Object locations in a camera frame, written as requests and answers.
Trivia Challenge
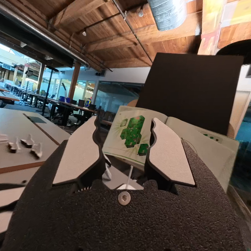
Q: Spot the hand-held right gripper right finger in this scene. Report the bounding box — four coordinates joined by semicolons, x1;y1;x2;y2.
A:
144;117;196;191

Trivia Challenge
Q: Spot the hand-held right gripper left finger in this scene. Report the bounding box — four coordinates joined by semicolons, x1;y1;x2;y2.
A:
52;116;107;190

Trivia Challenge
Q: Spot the instruction booklet on stand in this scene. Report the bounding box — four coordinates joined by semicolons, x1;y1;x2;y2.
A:
102;105;240;193

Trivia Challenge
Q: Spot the long wooden desk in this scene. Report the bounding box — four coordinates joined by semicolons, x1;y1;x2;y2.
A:
47;98;96;127

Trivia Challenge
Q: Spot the black round-based device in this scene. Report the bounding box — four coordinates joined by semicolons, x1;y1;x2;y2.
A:
0;182;27;234

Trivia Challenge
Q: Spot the wooden top office table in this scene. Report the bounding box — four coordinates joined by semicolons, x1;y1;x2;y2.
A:
0;88;21;107

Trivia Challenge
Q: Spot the black round object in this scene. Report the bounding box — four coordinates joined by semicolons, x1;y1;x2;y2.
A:
216;39;251;65

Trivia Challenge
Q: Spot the silver ceiling pipe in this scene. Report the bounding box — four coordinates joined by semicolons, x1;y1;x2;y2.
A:
0;4;91;70

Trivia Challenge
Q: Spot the colourful poster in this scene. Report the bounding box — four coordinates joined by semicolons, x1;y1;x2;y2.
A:
198;0;251;56

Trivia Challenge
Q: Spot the wooden post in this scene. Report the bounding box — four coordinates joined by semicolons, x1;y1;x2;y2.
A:
68;62;81;102

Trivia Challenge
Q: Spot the silver ventilation duct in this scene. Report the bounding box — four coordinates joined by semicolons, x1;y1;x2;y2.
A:
147;0;187;32

